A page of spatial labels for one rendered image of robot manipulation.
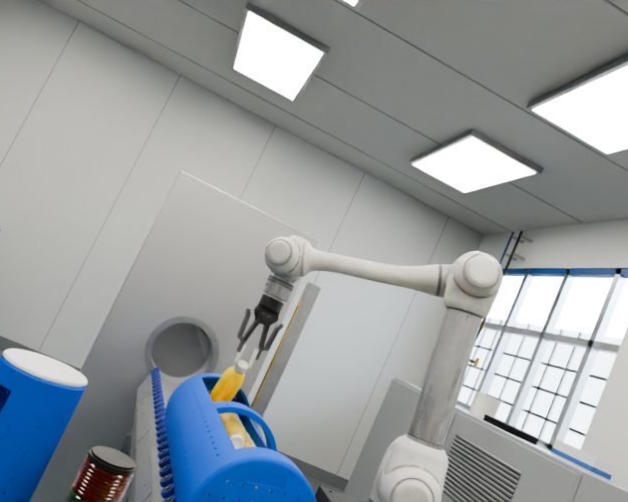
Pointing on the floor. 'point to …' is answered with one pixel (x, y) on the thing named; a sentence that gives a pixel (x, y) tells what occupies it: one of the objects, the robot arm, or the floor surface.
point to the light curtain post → (285, 349)
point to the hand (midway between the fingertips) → (246, 356)
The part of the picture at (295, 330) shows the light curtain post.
